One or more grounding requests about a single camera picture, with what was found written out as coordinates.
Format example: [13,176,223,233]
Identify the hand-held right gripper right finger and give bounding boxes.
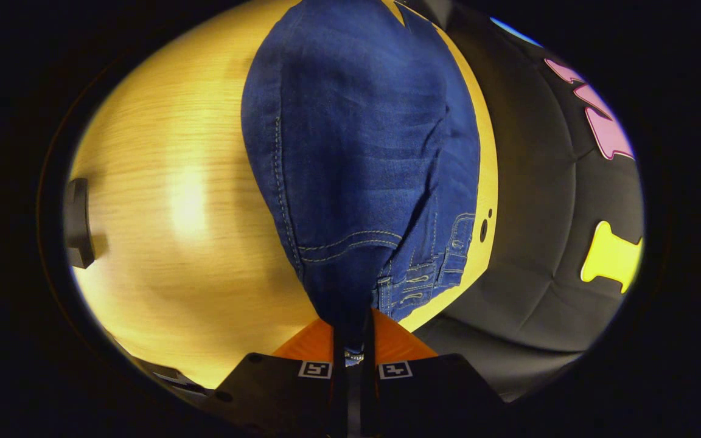
[361,308,504,438]

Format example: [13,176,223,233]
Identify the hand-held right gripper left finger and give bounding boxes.
[215,316,346,438]

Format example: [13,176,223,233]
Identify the blue denim jeans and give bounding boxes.
[241,0,483,366]

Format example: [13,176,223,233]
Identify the black backdrop cloth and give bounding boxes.
[408,0,646,403]

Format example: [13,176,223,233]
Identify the black object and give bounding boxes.
[62,176,97,270]

